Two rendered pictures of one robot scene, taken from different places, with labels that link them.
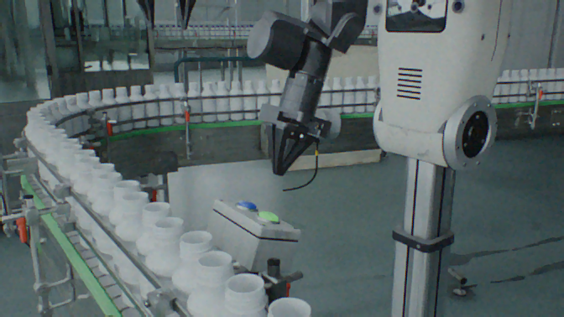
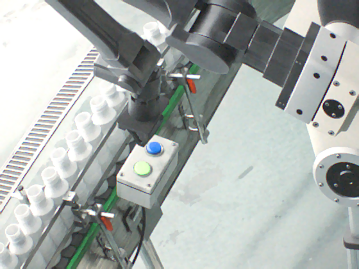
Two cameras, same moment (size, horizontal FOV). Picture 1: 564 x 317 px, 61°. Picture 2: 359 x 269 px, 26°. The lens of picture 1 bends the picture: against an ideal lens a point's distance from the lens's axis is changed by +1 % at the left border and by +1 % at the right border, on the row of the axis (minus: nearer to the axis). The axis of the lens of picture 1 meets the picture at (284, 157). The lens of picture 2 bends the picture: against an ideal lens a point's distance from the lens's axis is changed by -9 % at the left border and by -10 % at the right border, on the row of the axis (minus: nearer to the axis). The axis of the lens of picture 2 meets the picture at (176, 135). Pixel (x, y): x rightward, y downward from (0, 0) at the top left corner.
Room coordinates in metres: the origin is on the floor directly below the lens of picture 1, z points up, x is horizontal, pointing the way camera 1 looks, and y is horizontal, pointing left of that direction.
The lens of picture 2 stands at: (0.38, -1.25, 2.20)
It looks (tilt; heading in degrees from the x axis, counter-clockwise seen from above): 38 degrees down; 74
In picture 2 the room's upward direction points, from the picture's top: 19 degrees counter-clockwise
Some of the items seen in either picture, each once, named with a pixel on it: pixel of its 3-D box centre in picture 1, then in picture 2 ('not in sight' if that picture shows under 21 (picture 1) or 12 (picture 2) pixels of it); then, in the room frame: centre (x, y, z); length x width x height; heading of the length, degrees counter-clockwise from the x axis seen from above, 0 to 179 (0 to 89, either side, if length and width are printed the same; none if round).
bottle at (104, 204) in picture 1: (113, 223); (116, 111); (0.72, 0.28, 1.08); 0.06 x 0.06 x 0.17
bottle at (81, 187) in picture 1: (93, 202); not in sight; (0.82, 0.35, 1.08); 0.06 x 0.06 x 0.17
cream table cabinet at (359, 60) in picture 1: (323, 105); not in sight; (4.90, -0.41, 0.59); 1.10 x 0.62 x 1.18; 109
